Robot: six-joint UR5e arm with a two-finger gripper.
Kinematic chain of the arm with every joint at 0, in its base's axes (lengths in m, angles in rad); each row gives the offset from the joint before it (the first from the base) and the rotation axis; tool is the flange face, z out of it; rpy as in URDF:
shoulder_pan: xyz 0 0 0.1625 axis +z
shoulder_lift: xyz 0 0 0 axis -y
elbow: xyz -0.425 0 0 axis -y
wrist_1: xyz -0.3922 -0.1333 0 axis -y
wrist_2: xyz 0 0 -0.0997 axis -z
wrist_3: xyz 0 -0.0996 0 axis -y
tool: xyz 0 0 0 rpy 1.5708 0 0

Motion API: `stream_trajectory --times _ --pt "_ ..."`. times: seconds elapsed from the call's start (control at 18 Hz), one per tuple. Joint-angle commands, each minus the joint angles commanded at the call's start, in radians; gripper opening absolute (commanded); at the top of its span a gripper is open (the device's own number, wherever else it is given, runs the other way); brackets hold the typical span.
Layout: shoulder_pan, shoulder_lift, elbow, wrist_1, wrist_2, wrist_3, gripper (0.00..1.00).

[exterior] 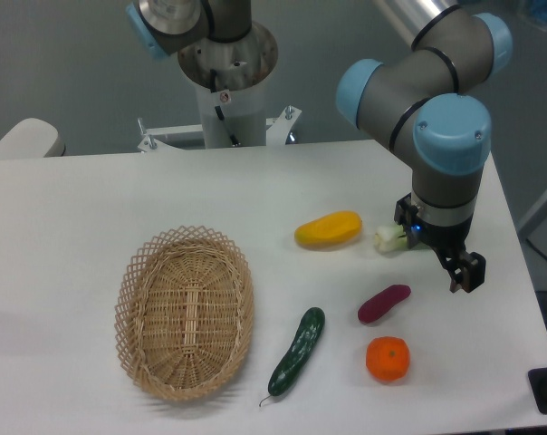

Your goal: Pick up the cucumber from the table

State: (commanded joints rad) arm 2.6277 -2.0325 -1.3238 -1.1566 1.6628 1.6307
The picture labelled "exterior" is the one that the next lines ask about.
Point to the green cucumber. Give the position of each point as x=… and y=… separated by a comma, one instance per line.
x=290, y=367

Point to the yellow mango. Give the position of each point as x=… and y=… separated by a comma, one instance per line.
x=330, y=230

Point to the purple sweet potato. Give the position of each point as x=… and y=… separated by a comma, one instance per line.
x=382, y=302

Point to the white green leek piece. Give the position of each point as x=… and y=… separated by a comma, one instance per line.
x=390, y=238

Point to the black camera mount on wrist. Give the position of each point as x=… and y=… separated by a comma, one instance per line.
x=406, y=216

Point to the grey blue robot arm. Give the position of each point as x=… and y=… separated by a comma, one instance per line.
x=418, y=109

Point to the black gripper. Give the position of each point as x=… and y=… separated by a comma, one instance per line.
x=467, y=272

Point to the woven wicker basket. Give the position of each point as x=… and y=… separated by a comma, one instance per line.
x=185, y=312

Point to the white chair seat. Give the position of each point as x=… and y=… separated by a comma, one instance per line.
x=32, y=139

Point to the orange tangerine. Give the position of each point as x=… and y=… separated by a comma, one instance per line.
x=388, y=358

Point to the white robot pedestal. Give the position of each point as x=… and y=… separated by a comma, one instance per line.
x=230, y=81

